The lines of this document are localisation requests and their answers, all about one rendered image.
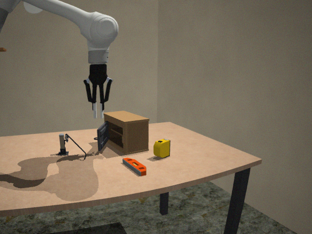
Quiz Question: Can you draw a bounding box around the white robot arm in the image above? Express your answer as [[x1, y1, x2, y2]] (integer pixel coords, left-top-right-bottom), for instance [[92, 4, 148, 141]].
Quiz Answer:
[[0, 0, 118, 64]]

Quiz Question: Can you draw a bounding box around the yellow tape measure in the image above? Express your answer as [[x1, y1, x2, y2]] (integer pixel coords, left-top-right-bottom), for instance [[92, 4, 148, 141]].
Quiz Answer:
[[154, 139, 170, 158]]

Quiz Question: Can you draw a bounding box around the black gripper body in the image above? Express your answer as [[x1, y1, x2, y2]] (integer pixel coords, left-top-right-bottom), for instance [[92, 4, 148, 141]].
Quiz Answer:
[[89, 64, 108, 85]]

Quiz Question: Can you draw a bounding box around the orange spirit level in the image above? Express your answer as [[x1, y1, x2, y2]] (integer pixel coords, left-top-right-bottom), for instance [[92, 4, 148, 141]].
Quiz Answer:
[[122, 158, 146, 176]]

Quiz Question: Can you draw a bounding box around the brown wooden cabinet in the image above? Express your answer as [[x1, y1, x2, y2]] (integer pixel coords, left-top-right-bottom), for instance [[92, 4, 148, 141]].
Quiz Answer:
[[94, 111, 149, 155]]

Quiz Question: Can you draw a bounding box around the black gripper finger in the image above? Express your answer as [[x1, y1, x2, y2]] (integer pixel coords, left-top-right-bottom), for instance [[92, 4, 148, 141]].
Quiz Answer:
[[98, 77, 113, 118], [83, 78, 97, 118]]

